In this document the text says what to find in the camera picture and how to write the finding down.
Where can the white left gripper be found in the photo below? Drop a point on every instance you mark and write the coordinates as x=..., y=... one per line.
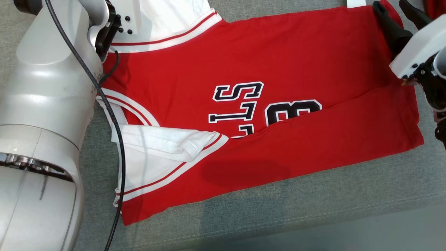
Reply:
x=130, y=15

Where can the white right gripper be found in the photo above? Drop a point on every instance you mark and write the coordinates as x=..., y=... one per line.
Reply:
x=421, y=45

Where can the red shorts with white stripe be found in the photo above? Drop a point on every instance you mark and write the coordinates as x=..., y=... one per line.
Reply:
x=437, y=7

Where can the red and white jersey shirt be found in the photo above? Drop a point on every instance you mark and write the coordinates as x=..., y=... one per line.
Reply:
x=313, y=69

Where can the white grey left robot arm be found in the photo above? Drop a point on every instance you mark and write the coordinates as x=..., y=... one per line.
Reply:
x=41, y=104

